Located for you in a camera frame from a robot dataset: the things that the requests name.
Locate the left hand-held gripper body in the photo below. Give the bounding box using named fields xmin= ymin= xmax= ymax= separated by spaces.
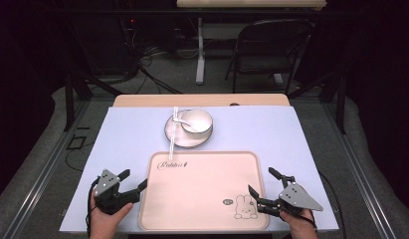
xmin=93 ymin=168 xmax=141 ymax=215

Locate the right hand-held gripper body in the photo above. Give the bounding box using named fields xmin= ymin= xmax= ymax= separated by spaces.
xmin=256 ymin=180 xmax=324 ymax=219

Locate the beige tray with rabbit print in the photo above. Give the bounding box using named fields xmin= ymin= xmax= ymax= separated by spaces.
xmin=137 ymin=150 xmax=271 ymax=232

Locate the white plate with dark rim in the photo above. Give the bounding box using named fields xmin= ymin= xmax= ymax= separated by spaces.
xmin=163 ymin=109 xmax=214 ymax=149

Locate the white ceramic spoon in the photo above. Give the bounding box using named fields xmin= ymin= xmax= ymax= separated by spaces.
xmin=172 ymin=114 xmax=195 ymax=129

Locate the white bowl with dark rim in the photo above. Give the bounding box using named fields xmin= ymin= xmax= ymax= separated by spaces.
xmin=180 ymin=109 xmax=214 ymax=135

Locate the person's right hand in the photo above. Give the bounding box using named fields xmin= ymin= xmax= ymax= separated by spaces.
xmin=279 ymin=208 xmax=319 ymax=239

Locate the person's left hand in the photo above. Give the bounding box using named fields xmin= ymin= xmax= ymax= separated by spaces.
xmin=89 ymin=190 xmax=134 ymax=239

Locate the black metal stand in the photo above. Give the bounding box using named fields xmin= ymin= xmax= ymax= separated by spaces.
xmin=63 ymin=71 xmax=123 ymax=132
xmin=288 ymin=68 xmax=347 ymax=135

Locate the dark curtain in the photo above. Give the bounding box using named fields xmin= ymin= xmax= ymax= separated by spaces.
xmin=344 ymin=0 xmax=409 ymax=213
xmin=0 ymin=0 xmax=57 ymax=203

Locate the white desk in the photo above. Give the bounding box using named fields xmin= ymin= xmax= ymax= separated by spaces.
xmin=176 ymin=0 xmax=327 ymax=86

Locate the dark equipment box red light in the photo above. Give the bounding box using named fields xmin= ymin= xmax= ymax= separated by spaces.
xmin=89 ymin=13 xmax=140 ymax=76

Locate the black folding chair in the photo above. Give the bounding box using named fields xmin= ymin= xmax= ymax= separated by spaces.
xmin=224 ymin=18 xmax=314 ymax=96

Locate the left hand-held gripper black cable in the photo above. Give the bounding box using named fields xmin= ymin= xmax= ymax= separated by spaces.
xmin=85 ymin=177 xmax=101 ymax=239

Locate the aluminium frame rail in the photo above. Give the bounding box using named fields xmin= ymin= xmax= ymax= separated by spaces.
xmin=1 ymin=99 xmax=94 ymax=239
xmin=320 ymin=99 xmax=399 ymax=239

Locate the thick black floor cable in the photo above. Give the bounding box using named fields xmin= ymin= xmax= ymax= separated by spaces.
xmin=135 ymin=64 xmax=184 ymax=96

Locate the grey floor cable bundle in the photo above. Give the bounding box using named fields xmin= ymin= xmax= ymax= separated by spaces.
xmin=135 ymin=44 xmax=170 ymax=68

